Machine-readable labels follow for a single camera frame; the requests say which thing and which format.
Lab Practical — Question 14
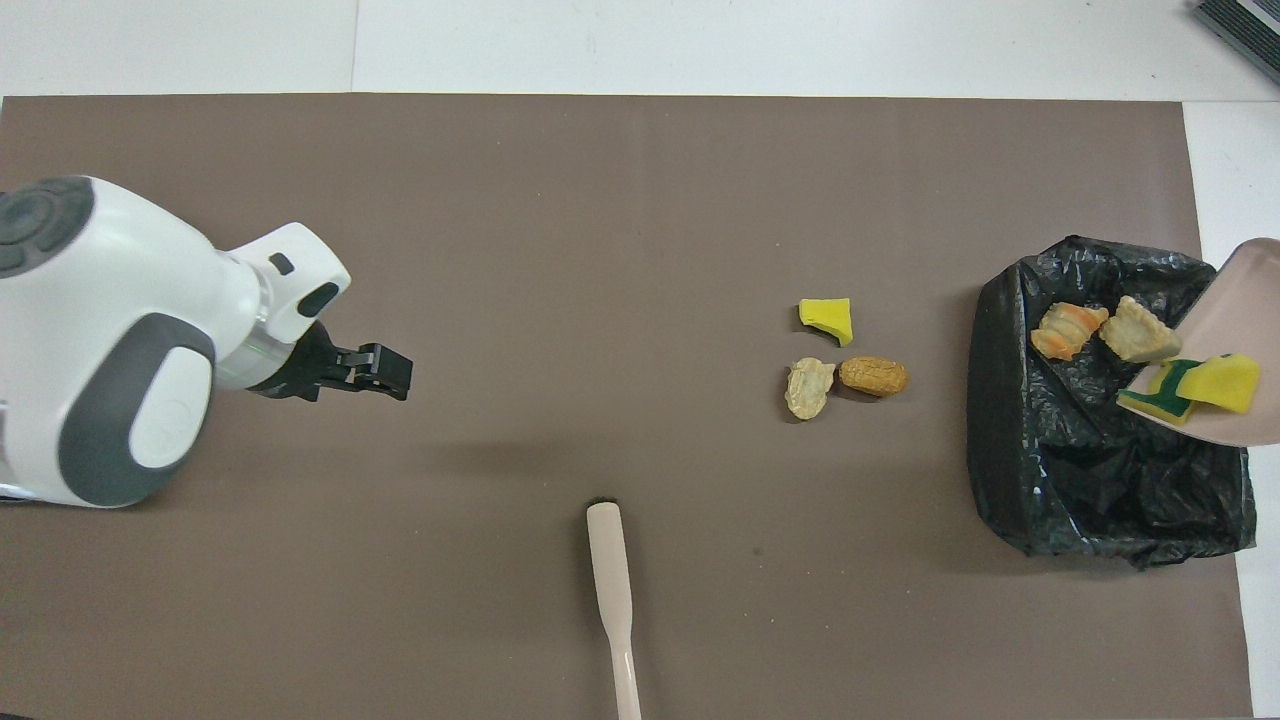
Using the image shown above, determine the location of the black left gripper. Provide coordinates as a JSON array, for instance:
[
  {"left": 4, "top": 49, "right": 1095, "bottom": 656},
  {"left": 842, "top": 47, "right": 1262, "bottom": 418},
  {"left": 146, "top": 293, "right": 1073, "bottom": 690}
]
[{"left": 245, "top": 320, "right": 414, "bottom": 403}]

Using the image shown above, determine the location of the beige hand brush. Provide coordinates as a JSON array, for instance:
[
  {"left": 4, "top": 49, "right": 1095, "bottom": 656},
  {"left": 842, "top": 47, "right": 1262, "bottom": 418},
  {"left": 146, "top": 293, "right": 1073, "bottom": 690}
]
[{"left": 586, "top": 502, "right": 644, "bottom": 720}]

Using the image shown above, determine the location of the beige bread scrap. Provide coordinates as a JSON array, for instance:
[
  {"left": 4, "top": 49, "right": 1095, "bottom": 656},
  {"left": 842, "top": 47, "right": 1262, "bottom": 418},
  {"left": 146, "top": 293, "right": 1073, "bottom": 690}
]
[{"left": 784, "top": 357, "right": 837, "bottom": 421}]

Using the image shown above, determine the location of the yellow sponge piece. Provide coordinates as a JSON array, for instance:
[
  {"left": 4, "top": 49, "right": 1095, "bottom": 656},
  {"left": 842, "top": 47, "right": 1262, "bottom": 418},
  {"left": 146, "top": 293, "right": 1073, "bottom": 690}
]
[
  {"left": 798, "top": 297, "right": 854, "bottom": 348},
  {"left": 1175, "top": 353, "right": 1262, "bottom": 416},
  {"left": 1117, "top": 358, "right": 1201, "bottom": 426}
]

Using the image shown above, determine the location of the brown peanut toy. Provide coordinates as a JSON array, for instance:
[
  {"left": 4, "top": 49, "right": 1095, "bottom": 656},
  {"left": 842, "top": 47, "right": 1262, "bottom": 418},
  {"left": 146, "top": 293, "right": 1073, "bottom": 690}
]
[{"left": 838, "top": 356, "right": 910, "bottom": 399}]

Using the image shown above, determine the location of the orange striped croissant toy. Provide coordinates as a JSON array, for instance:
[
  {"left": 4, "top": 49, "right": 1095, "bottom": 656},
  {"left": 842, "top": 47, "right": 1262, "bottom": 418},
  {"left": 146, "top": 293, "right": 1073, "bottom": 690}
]
[{"left": 1030, "top": 302, "right": 1111, "bottom": 362}]

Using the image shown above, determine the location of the pale bread chunk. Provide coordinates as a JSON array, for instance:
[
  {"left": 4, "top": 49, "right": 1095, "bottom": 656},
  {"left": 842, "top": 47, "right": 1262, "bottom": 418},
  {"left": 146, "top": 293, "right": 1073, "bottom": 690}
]
[{"left": 1100, "top": 295, "right": 1183, "bottom": 363}]

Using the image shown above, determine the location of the beige plastic dustpan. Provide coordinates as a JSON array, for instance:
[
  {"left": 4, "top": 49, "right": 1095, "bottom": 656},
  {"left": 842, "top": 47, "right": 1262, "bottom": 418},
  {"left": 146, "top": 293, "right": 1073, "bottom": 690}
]
[{"left": 1117, "top": 237, "right": 1280, "bottom": 448}]

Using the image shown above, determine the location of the black bag lined bin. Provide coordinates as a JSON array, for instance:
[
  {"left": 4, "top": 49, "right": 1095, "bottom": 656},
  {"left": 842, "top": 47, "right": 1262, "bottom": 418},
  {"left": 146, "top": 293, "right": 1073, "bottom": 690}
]
[{"left": 966, "top": 235, "right": 1258, "bottom": 569}]

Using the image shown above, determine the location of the brown table mat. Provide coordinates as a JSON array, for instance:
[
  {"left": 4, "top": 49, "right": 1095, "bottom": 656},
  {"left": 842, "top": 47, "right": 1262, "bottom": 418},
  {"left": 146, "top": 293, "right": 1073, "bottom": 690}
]
[{"left": 0, "top": 94, "right": 1253, "bottom": 720}]

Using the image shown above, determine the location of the dark grey ribbed panel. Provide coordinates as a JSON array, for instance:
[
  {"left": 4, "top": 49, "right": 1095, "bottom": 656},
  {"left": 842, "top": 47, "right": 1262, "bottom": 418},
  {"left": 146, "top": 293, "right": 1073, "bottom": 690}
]
[{"left": 1192, "top": 0, "right": 1280, "bottom": 86}]

